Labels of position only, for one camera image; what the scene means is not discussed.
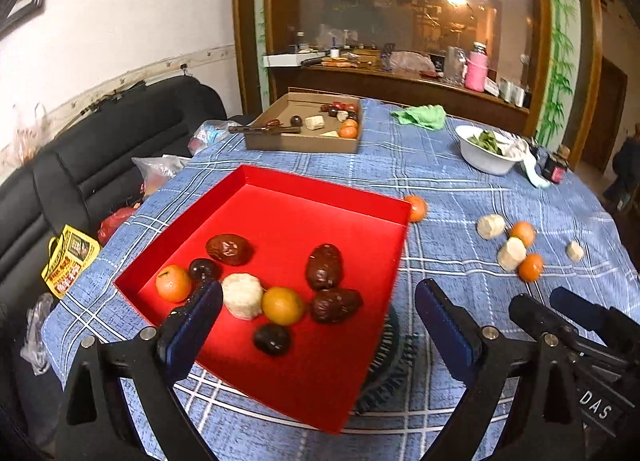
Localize dried red date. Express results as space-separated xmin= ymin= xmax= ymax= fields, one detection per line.
xmin=306 ymin=243 xmax=344 ymax=291
xmin=310 ymin=287 xmax=363 ymax=325
xmin=206 ymin=234 xmax=251 ymax=266

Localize white bowl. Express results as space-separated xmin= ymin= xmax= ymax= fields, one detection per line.
xmin=455 ymin=125 xmax=521 ymax=176

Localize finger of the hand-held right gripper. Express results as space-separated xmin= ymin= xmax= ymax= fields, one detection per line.
xmin=550 ymin=287 xmax=617 ymax=338
xmin=509 ymin=293 xmax=577 ymax=343

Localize bamboo wall painting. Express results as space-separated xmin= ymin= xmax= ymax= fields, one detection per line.
xmin=537 ymin=0 xmax=581 ymax=142

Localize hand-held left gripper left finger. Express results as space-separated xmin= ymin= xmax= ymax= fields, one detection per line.
xmin=55 ymin=280 xmax=224 ymax=461

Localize flat white box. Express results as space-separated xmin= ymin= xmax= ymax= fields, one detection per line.
xmin=262 ymin=52 xmax=326 ymax=68

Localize brown handled tool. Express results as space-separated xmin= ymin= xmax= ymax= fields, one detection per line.
xmin=229 ymin=124 xmax=303 ymax=136

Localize cardboard box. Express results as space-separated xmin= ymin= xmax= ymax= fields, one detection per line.
xmin=243 ymin=92 xmax=363 ymax=155

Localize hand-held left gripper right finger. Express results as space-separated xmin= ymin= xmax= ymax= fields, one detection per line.
xmin=414 ymin=278 xmax=586 ymax=461

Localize glass pitcher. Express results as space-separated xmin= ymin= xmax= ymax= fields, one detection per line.
xmin=442 ymin=46 xmax=467 ymax=84

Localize clear plastic bag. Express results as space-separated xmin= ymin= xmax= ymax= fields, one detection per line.
xmin=132 ymin=155 xmax=191 ymax=202
xmin=20 ymin=292 xmax=55 ymax=376

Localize leafy greens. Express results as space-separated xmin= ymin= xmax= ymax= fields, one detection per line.
xmin=467 ymin=130 xmax=503 ymax=154

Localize red plastic bag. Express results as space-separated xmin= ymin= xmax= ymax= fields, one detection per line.
xmin=97 ymin=207 xmax=138 ymax=247

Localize red tray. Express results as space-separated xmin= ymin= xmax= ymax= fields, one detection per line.
xmin=114 ymin=164 xmax=413 ymax=434

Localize dark jar with red label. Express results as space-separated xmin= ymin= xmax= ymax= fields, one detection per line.
xmin=542 ymin=145 xmax=572 ymax=185

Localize green cloth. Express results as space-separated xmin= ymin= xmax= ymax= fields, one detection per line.
xmin=391 ymin=105 xmax=447 ymax=130

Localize pink thermos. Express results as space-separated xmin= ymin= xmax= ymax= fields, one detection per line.
xmin=465 ymin=42 xmax=488 ymax=92

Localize wooden cabinet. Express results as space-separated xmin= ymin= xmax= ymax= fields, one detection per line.
xmin=232 ymin=0 xmax=591 ymax=162

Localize blue white packet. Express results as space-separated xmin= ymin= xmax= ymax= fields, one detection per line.
xmin=189 ymin=120 xmax=231 ymax=154

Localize crumpled plastic bag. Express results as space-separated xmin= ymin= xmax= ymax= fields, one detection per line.
xmin=387 ymin=51 xmax=436 ymax=74

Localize white containers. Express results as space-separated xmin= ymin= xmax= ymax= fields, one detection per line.
xmin=482 ymin=78 xmax=532 ymax=109

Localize black sofa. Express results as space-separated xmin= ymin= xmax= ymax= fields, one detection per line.
xmin=0 ymin=77 xmax=258 ymax=442

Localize yellow printed bag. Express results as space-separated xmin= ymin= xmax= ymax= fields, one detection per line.
xmin=41 ymin=225 xmax=101 ymax=299

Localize white sock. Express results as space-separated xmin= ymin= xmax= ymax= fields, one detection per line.
xmin=505 ymin=138 xmax=551 ymax=189

